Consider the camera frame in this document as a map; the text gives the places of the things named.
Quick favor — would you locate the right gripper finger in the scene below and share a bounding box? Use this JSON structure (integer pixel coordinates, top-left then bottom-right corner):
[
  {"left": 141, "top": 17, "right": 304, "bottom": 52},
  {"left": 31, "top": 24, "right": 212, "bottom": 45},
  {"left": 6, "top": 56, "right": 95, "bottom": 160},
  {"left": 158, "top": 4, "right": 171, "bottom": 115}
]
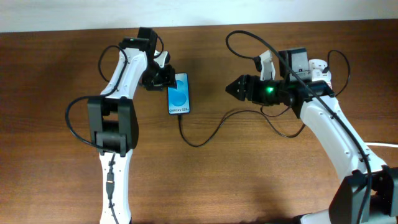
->
[
  {"left": 225, "top": 88, "right": 246, "bottom": 101},
  {"left": 225, "top": 75, "right": 249, "bottom": 90}
]

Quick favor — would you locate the black charging cable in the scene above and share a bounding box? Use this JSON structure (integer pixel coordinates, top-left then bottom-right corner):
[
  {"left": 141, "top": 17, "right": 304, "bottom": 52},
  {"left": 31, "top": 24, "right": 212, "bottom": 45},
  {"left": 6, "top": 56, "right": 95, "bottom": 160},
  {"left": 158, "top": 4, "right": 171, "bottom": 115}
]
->
[{"left": 177, "top": 49, "right": 351, "bottom": 148}]

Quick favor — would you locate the blue screen smartphone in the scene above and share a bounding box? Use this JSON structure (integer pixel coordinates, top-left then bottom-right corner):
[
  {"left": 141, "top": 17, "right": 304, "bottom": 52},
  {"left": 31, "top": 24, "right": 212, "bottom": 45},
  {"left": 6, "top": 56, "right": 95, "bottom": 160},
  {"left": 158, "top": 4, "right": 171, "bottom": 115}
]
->
[{"left": 167, "top": 73, "right": 190, "bottom": 115}]

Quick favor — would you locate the white power strip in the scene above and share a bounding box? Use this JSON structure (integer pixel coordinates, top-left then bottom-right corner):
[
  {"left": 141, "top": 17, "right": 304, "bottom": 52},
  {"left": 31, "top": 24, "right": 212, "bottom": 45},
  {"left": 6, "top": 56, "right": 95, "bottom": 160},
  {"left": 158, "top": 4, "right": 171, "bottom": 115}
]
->
[{"left": 308, "top": 59, "right": 332, "bottom": 88}]

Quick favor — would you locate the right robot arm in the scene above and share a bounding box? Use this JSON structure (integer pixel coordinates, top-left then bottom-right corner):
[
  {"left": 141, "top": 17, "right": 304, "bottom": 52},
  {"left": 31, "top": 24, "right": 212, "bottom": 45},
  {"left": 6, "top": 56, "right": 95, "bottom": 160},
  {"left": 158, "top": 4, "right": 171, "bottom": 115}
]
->
[{"left": 226, "top": 48, "right": 397, "bottom": 223}]

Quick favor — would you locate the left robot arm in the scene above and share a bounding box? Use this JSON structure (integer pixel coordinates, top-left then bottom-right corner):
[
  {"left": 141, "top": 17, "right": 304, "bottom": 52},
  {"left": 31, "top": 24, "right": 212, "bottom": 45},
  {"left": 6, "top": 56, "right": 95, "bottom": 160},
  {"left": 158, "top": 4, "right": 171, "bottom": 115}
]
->
[{"left": 87, "top": 27, "right": 177, "bottom": 223}]

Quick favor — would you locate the white charger plug adapter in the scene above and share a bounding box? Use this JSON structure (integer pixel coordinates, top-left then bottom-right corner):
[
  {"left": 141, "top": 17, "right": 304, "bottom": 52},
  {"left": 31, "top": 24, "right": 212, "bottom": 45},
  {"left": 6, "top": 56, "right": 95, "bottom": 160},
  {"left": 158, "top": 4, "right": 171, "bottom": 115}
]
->
[{"left": 308, "top": 59, "right": 328, "bottom": 80}]

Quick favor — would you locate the right camera black cable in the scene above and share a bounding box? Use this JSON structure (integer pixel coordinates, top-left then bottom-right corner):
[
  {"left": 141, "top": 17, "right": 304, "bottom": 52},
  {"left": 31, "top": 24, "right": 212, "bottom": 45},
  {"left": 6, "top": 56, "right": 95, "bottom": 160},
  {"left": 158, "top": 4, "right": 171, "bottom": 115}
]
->
[{"left": 225, "top": 30, "right": 373, "bottom": 224}]

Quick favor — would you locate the camera black cable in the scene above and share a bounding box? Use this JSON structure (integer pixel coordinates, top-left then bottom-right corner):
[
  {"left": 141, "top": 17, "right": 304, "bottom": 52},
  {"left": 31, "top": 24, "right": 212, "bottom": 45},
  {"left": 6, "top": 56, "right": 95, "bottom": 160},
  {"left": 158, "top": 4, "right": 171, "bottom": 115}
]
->
[
  {"left": 225, "top": 30, "right": 373, "bottom": 224},
  {"left": 65, "top": 34, "right": 165, "bottom": 224}
]

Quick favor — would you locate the left camera black cable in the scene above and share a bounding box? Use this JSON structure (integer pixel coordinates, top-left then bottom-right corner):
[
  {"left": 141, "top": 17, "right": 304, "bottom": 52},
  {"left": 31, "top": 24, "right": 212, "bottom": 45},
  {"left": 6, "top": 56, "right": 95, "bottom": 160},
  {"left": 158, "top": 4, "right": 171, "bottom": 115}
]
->
[{"left": 65, "top": 34, "right": 165, "bottom": 224}]

